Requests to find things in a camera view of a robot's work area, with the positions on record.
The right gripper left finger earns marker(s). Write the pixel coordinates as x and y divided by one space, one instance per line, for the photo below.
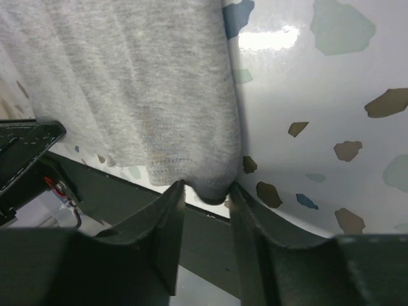
135 262

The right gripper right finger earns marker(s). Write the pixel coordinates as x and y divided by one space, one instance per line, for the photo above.
342 270

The grey garment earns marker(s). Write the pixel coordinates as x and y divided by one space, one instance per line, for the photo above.
138 82

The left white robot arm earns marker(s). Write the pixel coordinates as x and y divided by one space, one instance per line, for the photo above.
27 170

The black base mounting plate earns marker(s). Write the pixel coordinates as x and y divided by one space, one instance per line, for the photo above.
207 244

